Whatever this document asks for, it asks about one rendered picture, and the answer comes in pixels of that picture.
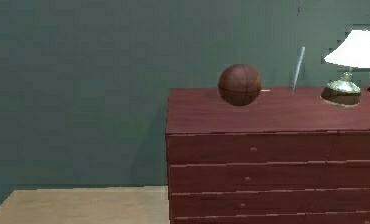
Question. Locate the brown basketball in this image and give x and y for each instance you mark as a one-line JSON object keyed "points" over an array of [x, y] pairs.
{"points": [[240, 84]]}

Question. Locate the red-brown chest of drawers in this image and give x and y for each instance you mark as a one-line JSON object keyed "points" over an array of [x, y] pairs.
{"points": [[259, 160]]}

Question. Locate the grey baseball bat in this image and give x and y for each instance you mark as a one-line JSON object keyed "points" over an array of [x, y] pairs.
{"points": [[298, 69]]}

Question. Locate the white shade brass table lamp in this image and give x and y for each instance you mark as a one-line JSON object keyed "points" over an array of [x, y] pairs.
{"points": [[351, 53]]}

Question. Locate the orange pencil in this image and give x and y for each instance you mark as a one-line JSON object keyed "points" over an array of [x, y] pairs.
{"points": [[265, 90]]}

